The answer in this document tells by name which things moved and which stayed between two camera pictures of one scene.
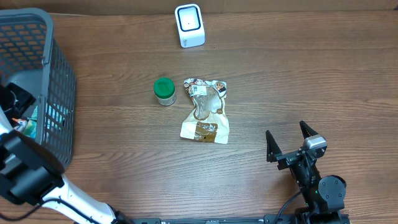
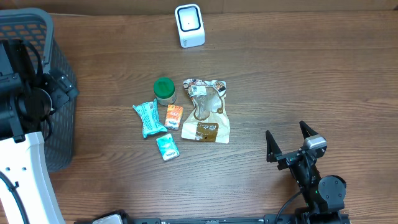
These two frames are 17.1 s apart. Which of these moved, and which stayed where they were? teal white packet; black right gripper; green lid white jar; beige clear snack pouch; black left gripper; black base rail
Moved: teal white packet; black left gripper
Stayed: green lid white jar; black right gripper; beige clear snack pouch; black base rail
